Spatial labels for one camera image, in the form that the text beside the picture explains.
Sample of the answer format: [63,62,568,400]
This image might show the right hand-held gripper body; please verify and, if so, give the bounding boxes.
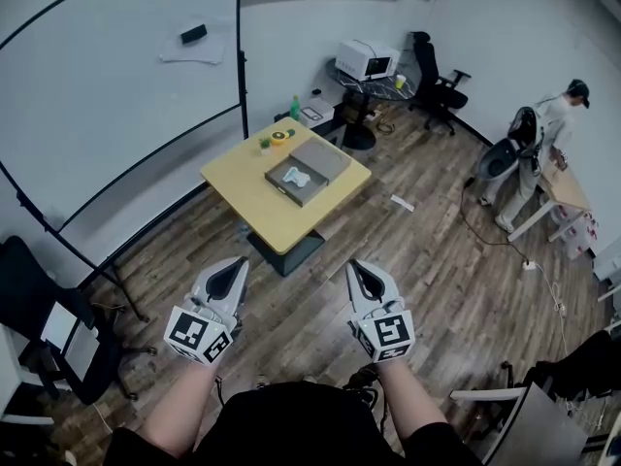
[347,296,416,365]

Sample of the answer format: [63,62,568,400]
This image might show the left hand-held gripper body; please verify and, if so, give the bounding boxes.
[163,292,244,368]

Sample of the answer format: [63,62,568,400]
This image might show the grey box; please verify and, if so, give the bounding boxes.
[264,155,331,209]

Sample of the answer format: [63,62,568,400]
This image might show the light blue white item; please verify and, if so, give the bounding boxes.
[282,166,311,188]

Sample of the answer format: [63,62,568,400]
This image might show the person's left forearm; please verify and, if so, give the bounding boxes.
[140,360,219,460]

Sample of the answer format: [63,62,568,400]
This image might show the person's right forearm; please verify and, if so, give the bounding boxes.
[376,356,450,442]

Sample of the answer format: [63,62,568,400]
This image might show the grey box sleeve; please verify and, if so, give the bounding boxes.
[288,138,351,183]

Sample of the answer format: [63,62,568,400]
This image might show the white square box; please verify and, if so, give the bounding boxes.
[299,97,336,128]

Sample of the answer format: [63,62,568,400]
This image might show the yellow square table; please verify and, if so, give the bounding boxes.
[200,116,373,278]

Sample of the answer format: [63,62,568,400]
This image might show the person's black shirt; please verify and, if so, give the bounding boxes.
[102,381,486,466]

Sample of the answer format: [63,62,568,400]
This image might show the grey low cabinet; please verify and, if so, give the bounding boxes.
[310,114,346,150]

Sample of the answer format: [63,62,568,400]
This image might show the black mesh chair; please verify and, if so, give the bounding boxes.
[0,234,159,407]

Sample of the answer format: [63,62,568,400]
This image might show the dark round marble table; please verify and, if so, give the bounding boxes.
[324,57,417,151]

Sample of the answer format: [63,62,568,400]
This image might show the black screen stand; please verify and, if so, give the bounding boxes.
[77,0,251,323]

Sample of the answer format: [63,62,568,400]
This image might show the black bag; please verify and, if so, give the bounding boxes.
[526,330,621,403]

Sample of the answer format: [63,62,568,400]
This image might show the black office chair with armrests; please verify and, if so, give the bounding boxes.
[406,30,473,138]

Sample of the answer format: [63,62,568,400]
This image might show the white bag with red print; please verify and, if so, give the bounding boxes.
[552,205,602,261]

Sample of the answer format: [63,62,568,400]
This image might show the wooden desk with white legs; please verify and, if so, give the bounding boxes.
[507,160,594,244]

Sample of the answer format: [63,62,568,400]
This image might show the white microwave oven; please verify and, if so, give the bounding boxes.
[336,39,401,83]

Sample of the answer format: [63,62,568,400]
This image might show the white paper sheets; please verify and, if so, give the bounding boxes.
[158,34,227,66]

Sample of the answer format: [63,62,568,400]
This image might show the black eraser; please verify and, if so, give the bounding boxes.
[180,23,209,46]

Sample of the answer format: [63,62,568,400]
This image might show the black cable bundle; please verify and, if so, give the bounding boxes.
[343,364,385,410]

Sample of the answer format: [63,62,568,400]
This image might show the black floor cable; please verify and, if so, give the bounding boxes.
[458,176,531,264]

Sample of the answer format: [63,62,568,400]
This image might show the white floor cable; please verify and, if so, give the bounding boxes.
[536,265,572,354]

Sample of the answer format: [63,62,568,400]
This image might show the grey desk with white frame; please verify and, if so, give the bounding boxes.
[448,381,591,466]

